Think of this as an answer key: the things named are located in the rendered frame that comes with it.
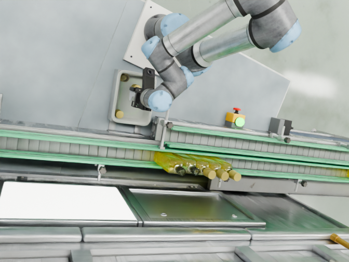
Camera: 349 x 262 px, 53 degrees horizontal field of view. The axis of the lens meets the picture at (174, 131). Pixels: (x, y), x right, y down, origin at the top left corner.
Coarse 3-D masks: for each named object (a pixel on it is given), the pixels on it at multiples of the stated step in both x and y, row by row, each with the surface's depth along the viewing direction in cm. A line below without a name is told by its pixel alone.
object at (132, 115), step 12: (120, 72) 145; (132, 72) 147; (120, 84) 153; (132, 84) 155; (120, 96) 154; (120, 108) 155; (132, 108) 157; (120, 120) 149; (132, 120) 154; (144, 120) 156
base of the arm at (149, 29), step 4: (152, 16) 150; (156, 16) 150; (160, 16) 147; (148, 20) 150; (152, 20) 147; (156, 20) 145; (148, 24) 148; (152, 24) 146; (144, 28) 151; (148, 28) 148; (152, 28) 146; (144, 32) 151; (148, 32) 148; (152, 32) 146; (144, 36) 152; (148, 36) 150; (152, 36) 148
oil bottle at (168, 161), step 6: (156, 156) 149; (162, 156) 143; (168, 156) 140; (174, 156) 142; (156, 162) 149; (162, 162) 142; (168, 162) 136; (174, 162) 134; (180, 162) 135; (168, 168) 136
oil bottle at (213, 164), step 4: (200, 156) 151; (204, 156) 153; (208, 160) 146; (212, 160) 148; (212, 164) 141; (216, 164) 142; (220, 164) 144; (212, 168) 141; (220, 168) 142; (216, 176) 142
